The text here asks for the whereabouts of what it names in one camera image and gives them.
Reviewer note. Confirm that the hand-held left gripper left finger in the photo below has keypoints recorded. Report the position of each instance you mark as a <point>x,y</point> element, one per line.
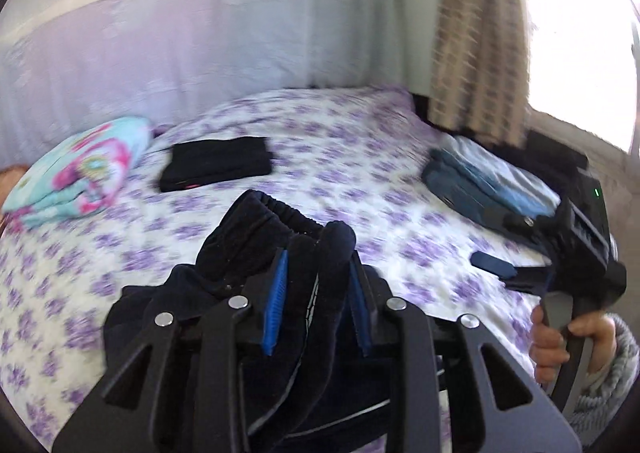
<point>274,303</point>

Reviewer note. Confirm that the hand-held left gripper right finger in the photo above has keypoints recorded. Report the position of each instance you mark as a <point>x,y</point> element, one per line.
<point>360,313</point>

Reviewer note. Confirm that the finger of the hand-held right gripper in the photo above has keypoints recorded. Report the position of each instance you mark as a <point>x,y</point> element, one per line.
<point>530,283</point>
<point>492,264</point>

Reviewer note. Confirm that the dark navy pants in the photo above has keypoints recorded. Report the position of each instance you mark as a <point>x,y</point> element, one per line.
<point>310,323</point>

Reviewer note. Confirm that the person's right forearm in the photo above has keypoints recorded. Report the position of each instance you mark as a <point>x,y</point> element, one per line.
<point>615,383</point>

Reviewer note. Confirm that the blue folded pants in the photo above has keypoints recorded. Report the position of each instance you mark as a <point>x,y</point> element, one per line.
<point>525,200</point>

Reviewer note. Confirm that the teal folded pants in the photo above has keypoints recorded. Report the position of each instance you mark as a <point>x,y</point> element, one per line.
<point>460,183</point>

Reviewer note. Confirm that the black folded pants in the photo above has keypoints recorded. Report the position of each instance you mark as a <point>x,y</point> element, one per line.
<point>215,163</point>

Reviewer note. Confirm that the person's right hand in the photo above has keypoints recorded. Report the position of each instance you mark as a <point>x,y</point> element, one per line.
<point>547,348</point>

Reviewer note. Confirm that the black bag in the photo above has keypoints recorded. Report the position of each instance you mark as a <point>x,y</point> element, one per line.
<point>555,153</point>

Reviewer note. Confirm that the bed with purple floral sheet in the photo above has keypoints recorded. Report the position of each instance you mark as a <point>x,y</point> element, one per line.
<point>350,158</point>

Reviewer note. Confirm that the bright window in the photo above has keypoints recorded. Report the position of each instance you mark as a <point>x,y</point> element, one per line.
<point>575,33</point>

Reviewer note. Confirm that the beige plaid curtain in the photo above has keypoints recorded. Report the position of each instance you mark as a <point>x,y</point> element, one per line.
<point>475,33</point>

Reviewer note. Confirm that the colourful floral pillow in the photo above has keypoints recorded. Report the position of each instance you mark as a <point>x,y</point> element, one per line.
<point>75,173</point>

